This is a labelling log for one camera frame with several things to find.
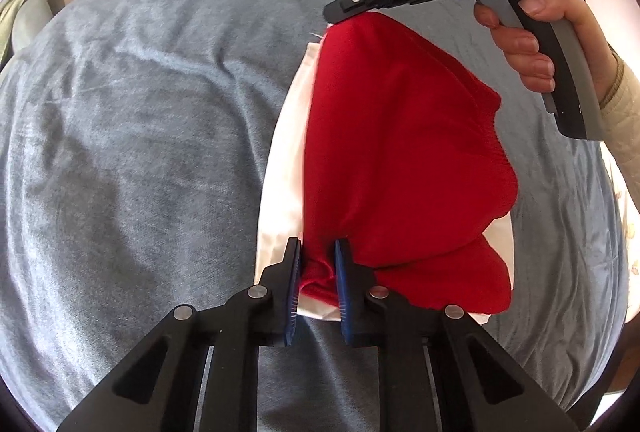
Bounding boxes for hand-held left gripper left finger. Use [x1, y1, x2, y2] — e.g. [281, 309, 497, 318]
[57, 237, 302, 432]

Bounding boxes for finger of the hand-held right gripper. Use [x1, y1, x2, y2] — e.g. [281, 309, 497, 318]
[324, 0, 471, 24]

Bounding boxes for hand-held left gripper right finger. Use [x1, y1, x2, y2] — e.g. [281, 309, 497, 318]
[334, 239, 578, 432]

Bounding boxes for red pants with white stripes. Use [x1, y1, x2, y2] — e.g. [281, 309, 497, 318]
[256, 12, 518, 325]

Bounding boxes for person's right forearm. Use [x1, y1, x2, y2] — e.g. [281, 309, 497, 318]
[597, 42, 640, 193]

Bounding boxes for person's right hand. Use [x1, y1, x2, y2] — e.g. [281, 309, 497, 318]
[474, 0, 620, 106]

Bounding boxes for grey-blue blanket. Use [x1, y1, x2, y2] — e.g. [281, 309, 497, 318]
[0, 0, 631, 432]

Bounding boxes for white floral quilt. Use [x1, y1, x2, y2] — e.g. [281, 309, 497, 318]
[605, 152, 640, 293]

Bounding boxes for olive green bag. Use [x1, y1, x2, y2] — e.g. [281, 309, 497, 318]
[0, 0, 66, 68]

